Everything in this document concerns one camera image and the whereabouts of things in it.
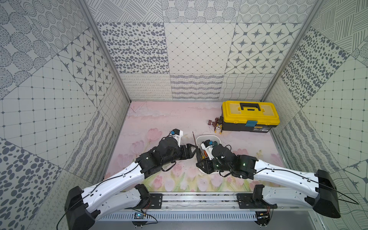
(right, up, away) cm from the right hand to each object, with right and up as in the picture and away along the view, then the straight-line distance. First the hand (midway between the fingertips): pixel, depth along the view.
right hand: (199, 165), depth 72 cm
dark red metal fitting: (+11, +20, +32) cm, 39 cm away
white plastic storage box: (+2, +10, +21) cm, 23 cm away
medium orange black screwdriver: (+3, +7, -6) cm, 10 cm away
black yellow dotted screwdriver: (+2, +6, -4) cm, 7 cm away
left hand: (-2, +11, -2) cm, 11 cm away
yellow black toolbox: (+33, +25, +18) cm, 45 cm away
